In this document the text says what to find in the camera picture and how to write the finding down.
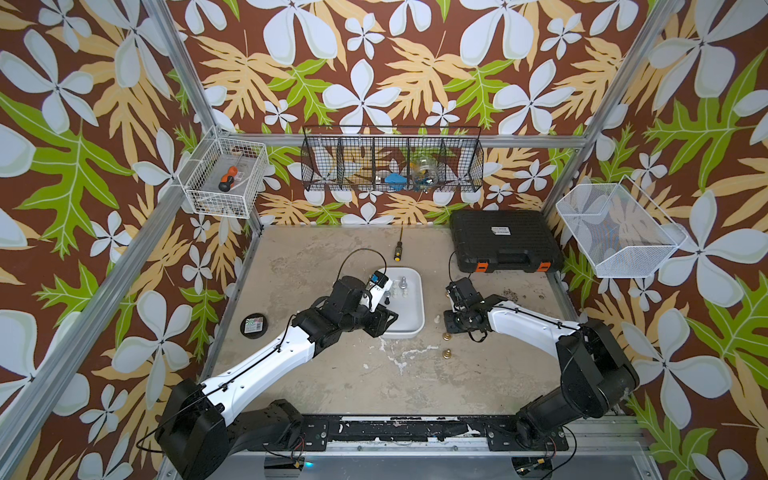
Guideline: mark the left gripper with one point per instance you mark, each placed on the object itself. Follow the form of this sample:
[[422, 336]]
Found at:
[[378, 320]]

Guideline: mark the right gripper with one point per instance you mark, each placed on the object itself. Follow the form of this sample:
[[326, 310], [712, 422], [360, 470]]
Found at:
[[447, 322]]

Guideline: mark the white plastic storage box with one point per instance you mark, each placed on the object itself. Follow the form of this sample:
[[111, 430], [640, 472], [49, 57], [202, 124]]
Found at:
[[409, 306]]

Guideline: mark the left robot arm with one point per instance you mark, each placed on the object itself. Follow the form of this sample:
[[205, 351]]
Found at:
[[204, 423]]

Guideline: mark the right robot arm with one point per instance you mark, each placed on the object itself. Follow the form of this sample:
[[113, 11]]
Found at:
[[595, 373]]

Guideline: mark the black yellow screwdriver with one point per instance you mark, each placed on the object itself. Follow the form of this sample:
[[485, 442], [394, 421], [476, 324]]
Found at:
[[398, 251]]

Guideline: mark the black tool case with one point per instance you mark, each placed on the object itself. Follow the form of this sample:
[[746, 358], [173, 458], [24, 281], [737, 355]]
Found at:
[[489, 241]]

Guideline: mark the round black tape measure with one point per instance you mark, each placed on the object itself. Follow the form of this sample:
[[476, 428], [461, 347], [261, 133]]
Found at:
[[254, 326]]

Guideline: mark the blue object in basket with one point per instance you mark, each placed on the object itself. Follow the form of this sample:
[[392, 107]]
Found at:
[[395, 182]]

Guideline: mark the clear bottle in basket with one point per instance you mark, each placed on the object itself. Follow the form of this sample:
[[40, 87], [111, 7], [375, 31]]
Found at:
[[425, 169]]

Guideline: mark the white mesh basket right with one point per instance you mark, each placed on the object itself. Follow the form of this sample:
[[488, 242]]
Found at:
[[619, 228]]

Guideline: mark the red black screwdriver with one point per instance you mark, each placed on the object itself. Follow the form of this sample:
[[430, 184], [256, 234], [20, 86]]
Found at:
[[227, 181]]

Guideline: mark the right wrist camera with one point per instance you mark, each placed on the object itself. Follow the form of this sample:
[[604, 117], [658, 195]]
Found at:
[[462, 294]]

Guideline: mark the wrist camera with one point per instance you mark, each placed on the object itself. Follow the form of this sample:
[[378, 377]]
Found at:
[[462, 294], [378, 285]]

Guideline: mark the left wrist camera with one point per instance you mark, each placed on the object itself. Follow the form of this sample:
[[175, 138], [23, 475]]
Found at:
[[378, 285]]

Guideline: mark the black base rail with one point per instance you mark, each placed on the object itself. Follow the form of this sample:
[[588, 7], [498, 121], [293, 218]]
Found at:
[[314, 432]]

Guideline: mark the black wire basket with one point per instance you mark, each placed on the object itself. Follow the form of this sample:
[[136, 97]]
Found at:
[[359, 158]]

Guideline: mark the white wire basket left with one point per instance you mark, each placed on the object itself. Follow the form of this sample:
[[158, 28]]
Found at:
[[211, 159]]

